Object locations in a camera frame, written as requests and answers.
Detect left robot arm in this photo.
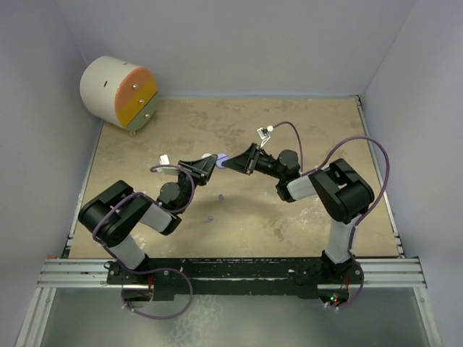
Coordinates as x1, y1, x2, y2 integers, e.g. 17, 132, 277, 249
78, 154, 218, 283

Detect purple earbud charging case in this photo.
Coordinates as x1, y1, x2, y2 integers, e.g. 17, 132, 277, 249
216, 153, 229, 169

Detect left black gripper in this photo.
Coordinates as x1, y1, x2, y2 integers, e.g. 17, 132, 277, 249
176, 155, 217, 213

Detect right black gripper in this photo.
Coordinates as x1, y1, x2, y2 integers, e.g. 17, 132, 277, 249
222, 142, 284, 180

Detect round drawer cabinet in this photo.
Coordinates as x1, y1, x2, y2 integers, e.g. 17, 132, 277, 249
80, 56, 159, 133

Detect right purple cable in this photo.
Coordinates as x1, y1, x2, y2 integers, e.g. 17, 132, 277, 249
269, 121, 391, 312

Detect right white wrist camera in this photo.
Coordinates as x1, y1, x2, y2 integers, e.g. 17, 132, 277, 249
256, 125, 274, 148

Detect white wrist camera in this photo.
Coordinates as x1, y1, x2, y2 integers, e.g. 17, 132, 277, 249
256, 125, 274, 148
155, 154, 179, 176

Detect aluminium frame rail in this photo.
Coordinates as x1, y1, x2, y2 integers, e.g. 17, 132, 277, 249
17, 231, 442, 346

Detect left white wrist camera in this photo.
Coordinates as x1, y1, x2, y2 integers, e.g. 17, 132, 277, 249
155, 154, 179, 176

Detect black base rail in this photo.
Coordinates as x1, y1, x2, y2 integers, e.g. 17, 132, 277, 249
104, 255, 363, 301

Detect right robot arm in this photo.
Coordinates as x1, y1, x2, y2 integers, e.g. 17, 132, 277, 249
222, 143, 375, 283

